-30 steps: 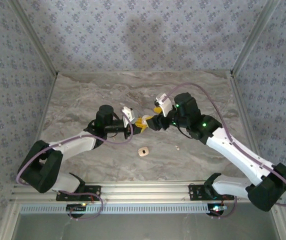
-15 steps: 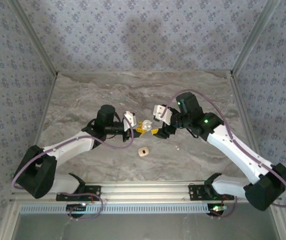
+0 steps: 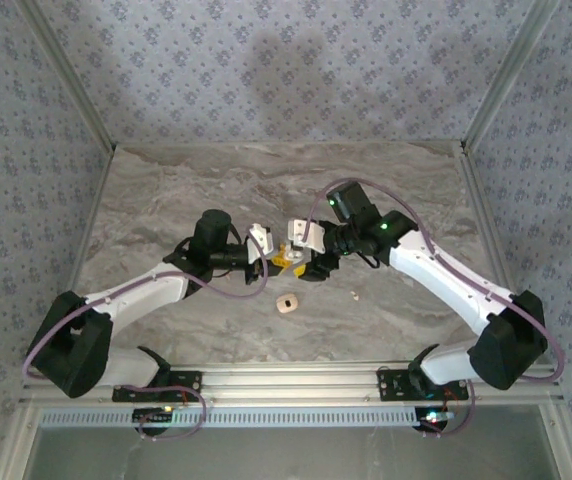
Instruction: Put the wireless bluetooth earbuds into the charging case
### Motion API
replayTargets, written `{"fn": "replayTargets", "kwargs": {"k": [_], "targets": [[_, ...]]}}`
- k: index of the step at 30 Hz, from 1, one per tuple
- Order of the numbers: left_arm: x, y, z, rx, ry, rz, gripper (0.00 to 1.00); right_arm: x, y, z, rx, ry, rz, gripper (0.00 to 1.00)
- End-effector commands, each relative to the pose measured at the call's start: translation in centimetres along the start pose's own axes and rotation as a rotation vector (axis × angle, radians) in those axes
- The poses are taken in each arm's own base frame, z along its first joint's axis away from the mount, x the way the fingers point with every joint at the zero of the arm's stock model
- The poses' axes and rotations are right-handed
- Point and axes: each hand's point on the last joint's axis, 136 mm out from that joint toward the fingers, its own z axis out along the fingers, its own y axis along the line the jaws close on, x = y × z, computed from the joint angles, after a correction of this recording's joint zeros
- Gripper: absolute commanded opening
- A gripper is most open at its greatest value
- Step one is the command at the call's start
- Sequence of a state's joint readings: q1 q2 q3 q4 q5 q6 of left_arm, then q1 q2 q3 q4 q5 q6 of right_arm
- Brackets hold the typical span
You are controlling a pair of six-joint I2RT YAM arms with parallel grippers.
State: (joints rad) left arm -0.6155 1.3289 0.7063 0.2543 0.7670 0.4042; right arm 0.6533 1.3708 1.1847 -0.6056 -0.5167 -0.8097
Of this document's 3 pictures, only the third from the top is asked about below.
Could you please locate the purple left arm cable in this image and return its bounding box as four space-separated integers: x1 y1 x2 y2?
21 232 270 442

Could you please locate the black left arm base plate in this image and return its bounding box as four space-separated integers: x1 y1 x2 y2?
111 370 203 404

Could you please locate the grey slotted cable duct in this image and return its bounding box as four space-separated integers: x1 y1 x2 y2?
39 405 460 430

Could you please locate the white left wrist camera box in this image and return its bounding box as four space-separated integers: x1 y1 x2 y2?
245 223 275 266

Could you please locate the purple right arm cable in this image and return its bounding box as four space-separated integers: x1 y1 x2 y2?
303 178 566 439

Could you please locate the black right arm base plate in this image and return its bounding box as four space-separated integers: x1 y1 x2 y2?
375 368 470 404

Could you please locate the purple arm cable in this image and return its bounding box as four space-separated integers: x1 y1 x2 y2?
21 232 270 442
303 178 566 439

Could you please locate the aluminium table rear rail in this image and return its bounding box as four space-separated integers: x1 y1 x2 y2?
114 140 463 150

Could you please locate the grey metal panel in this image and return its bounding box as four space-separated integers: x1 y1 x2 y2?
28 422 565 480

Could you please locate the aluminium lower frame post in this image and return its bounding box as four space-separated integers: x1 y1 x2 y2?
0 402 42 480
538 402 572 480

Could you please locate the black controller board with LED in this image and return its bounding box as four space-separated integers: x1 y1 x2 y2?
414 407 456 432
132 407 176 427

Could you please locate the aluminium corner frame post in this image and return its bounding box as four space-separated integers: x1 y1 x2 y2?
15 0 117 147
460 0 563 147

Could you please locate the aluminium mounting rail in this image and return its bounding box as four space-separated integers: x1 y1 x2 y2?
18 363 565 405

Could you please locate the aluminium table side rail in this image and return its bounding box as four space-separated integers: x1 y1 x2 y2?
44 144 118 369
458 143 538 365

